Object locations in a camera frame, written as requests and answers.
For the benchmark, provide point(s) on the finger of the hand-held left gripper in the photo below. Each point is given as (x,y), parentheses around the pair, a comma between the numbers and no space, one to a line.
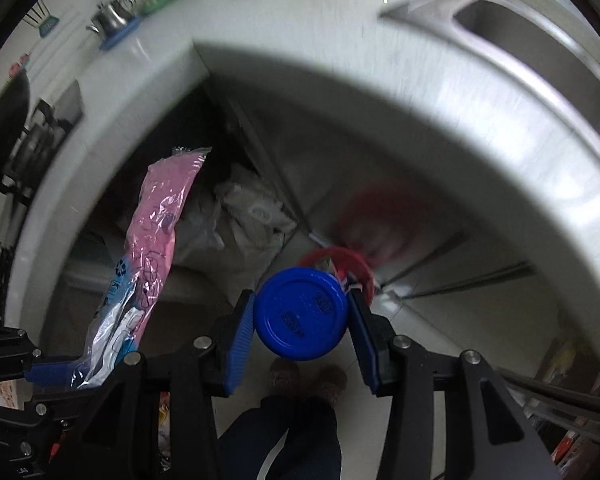
(10,415)
(50,374)

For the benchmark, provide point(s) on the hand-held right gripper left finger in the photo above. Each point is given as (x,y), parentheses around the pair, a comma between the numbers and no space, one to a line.
(239,350)

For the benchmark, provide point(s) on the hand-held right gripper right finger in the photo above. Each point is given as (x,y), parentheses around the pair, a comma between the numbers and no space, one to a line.
(364,355)

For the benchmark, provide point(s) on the blue plastic lid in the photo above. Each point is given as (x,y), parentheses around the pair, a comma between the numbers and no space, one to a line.
(300,312)

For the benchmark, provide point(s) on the red plastic basin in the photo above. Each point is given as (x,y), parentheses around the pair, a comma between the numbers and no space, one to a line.
(315,257)

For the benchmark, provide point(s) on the pink and blue plastic package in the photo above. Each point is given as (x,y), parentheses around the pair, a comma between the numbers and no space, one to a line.
(150,240)

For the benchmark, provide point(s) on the brown slipper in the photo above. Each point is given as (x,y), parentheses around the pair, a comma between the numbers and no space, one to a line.
(331,379)
(282,377)

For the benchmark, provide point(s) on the person's navy trousers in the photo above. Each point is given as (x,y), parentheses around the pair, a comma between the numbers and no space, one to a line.
(280,440)

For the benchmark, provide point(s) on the large white plastic bag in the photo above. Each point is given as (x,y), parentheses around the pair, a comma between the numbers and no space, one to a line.
(250,220)

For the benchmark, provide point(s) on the metal wok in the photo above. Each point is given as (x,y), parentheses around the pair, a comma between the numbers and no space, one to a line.
(5,130)

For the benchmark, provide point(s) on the blue coaster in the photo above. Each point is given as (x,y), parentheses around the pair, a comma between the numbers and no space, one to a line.
(120,36)

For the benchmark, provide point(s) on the stainless steel sink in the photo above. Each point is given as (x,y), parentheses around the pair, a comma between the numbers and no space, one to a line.
(530,60)

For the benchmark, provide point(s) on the green coaster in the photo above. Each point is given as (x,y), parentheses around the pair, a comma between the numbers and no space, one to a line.
(160,1)

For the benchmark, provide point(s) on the steel teapot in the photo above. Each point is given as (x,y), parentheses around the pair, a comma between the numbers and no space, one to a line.
(112,15)

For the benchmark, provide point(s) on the kitchen wall sticker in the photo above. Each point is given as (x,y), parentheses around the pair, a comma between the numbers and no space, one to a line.
(47,24)

